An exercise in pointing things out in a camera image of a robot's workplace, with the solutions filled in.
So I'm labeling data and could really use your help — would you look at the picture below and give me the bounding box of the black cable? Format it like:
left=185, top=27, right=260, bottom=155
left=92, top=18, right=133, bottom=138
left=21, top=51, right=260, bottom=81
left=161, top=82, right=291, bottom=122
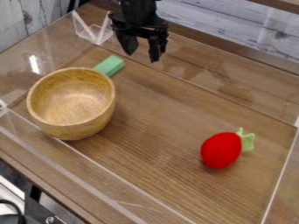
left=0, top=199, right=26, bottom=224

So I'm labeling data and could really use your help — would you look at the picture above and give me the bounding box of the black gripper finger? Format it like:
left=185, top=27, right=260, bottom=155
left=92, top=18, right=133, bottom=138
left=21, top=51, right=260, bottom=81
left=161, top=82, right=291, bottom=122
left=114, top=30, right=138, bottom=55
left=148, top=36, right=168, bottom=62

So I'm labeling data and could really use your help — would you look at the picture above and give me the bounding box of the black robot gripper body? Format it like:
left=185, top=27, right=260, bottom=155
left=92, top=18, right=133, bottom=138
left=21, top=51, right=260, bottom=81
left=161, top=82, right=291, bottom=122
left=108, top=0, right=168, bottom=39

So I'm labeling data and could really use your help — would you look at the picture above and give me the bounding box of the green rectangular block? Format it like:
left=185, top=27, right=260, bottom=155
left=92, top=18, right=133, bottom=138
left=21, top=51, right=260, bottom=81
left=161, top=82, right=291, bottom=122
left=93, top=55, right=125, bottom=77

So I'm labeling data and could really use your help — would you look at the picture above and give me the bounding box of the red plush strawberry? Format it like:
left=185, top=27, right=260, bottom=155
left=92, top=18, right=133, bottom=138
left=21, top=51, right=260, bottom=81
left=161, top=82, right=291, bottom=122
left=200, top=128, right=256, bottom=169

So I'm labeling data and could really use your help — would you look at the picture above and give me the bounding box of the clear acrylic corner bracket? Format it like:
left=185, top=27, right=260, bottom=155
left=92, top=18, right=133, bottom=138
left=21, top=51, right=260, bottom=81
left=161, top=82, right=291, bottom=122
left=70, top=11, right=113, bottom=46

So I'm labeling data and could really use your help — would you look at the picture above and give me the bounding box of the wooden bowl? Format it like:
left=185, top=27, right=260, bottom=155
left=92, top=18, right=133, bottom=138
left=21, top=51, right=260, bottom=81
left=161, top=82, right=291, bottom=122
left=25, top=67, right=116, bottom=141

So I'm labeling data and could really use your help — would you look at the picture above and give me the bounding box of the black metal table bracket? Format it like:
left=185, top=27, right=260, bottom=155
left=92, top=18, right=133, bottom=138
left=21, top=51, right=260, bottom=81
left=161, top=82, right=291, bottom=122
left=24, top=185, right=65, bottom=224

